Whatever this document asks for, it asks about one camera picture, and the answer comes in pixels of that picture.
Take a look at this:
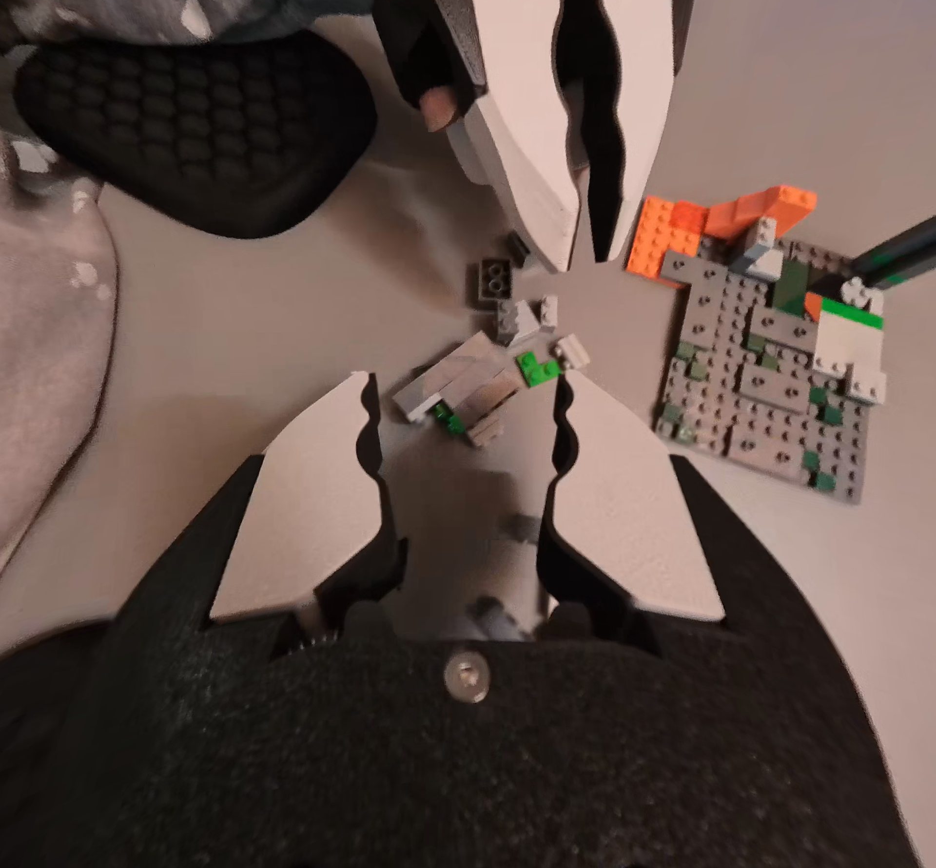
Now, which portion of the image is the grey lego wall section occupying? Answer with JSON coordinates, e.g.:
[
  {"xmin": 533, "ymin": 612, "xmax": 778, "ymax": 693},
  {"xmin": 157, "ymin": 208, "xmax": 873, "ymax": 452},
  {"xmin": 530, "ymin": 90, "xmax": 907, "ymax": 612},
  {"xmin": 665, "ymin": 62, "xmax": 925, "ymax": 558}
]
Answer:
[{"xmin": 392, "ymin": 332, "xmax": 527, "ymax": 449}]

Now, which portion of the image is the grey splattered hoodie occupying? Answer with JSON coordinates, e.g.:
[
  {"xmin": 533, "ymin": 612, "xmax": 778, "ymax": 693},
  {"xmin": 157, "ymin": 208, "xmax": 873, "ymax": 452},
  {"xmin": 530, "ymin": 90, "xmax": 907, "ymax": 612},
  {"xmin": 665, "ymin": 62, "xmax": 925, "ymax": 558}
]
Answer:
[{"xmin": 0, "ymin": 130, "xmax": 119, "ymax": 577}]

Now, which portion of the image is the black mesh armrest pad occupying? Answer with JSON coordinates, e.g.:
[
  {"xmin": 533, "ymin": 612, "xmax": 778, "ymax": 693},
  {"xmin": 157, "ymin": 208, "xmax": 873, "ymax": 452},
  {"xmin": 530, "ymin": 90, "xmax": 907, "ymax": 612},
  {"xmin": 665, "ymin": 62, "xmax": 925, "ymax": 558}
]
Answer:
[{"xmin": 15, "ymin": 31, "xmax": 378, "ymax": 239}]

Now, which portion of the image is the partly built grey lego model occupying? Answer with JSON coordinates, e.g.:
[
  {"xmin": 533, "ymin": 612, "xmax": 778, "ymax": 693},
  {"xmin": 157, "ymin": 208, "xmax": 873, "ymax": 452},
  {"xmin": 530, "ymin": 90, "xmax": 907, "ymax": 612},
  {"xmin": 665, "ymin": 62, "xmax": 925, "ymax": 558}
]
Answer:
[{"xmin": 625, "ymin": 186, "xmax": 936, "ymax": 504}]

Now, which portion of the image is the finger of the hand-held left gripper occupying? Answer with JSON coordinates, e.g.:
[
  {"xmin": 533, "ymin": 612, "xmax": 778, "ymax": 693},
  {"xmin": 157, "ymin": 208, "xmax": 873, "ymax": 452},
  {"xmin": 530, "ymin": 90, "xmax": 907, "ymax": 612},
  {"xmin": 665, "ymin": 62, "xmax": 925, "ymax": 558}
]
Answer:
[
  {"xmin": 459, "ymin": 0, "xmax": 584, "ymax": 274},
  {"xmin": 585, "ymin": 0, "xmax": 676, "ymax": 264}
]

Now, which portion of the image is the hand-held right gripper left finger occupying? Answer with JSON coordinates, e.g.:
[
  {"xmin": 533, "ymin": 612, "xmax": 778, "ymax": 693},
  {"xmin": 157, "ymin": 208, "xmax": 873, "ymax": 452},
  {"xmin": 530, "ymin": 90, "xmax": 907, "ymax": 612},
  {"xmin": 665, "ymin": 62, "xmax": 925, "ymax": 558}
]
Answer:
[{"xmin": 211, "ymin": 372, "xmax": 408, "ymax": 625}]

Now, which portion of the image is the person's left hand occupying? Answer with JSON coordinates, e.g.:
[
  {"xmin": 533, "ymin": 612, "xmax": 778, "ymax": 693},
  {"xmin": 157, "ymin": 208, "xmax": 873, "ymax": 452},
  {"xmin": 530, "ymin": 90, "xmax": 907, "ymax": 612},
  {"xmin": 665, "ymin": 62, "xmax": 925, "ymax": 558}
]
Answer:
[{"xmin": 420, "ymin": 86, "xmax": 462, "ymax": 134}]

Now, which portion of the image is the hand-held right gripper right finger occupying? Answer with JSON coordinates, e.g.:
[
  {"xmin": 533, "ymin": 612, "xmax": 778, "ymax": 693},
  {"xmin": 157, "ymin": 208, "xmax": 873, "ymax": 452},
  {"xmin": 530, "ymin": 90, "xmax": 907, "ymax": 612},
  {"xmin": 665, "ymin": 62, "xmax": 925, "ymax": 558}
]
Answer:
[{"xmin": 536, "ymin": 373, "xmax": 726, "ymax": 637}]

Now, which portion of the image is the bright green corner lego plate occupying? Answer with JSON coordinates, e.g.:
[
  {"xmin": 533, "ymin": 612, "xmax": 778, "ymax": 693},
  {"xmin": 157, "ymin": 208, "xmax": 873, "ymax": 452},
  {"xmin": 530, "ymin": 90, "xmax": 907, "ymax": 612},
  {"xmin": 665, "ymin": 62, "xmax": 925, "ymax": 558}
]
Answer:
[{"xmin": 515, "ymin": 350, "xmax": 565, "ymax": 388}]

